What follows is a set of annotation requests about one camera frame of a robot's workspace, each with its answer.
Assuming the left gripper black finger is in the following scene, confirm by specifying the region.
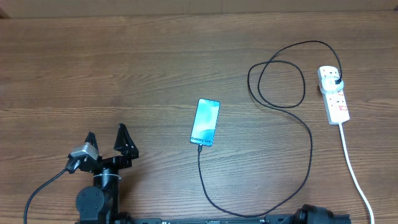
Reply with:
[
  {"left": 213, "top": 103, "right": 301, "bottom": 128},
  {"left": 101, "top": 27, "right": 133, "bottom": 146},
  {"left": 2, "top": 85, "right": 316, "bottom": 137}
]
[
  {"left": 85, "top": 132, "right": 99, "bottom": 151},
  {"left": 114, "top": 123, "right": 139, "bottom": 159}
]

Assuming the Galaxy smartphone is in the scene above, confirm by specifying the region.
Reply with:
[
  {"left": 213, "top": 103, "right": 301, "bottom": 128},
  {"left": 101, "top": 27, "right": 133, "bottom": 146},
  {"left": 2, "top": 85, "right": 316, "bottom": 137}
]
[{"left": 190, "top": 98, "right": 221, "bottom": 147}]

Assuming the black USB charging cable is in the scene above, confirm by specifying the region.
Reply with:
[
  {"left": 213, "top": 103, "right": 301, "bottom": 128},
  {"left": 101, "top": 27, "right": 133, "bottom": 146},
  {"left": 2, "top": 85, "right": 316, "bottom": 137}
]
[{"left": 197, "top": 40, "right": 344, "bottom": 218}]

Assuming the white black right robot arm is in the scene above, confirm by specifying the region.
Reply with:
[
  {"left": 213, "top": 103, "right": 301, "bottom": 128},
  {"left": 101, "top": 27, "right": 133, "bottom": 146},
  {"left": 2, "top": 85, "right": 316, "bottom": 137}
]
[{"left": 292, "top": 204, "right": 335, "bottom": 224}]

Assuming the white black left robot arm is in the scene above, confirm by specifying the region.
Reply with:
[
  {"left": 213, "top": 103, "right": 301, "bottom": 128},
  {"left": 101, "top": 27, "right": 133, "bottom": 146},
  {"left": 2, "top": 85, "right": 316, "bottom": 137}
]
[{"left": 70, "top": 123, "right": 139, "bottom": 223}]

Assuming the white USB charger plug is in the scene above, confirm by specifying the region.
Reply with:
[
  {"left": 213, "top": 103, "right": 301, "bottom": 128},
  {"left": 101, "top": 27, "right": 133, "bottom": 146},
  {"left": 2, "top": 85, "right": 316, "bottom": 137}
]
[{"left": 320, "top": 77, "right": 344, "bottom": 94}]

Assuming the white power strip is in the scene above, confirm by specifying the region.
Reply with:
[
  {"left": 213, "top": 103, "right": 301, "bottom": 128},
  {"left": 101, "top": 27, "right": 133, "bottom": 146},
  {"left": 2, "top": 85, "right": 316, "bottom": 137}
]
[{"left": 317, "top": 66, "right": 350, "bottom": 125}]

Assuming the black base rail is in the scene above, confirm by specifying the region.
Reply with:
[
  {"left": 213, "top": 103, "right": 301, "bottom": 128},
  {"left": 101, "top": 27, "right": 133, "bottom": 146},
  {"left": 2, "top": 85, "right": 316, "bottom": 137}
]
[{"left": 74, "top": 213, "right": 352, "bottom": 224}]

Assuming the white power strip cord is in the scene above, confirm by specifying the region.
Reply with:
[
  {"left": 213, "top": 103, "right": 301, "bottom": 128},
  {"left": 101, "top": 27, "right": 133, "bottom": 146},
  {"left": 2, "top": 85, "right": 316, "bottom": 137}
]
[{"left": 338, "top": 123, "right": 376, "bottom": 224}]

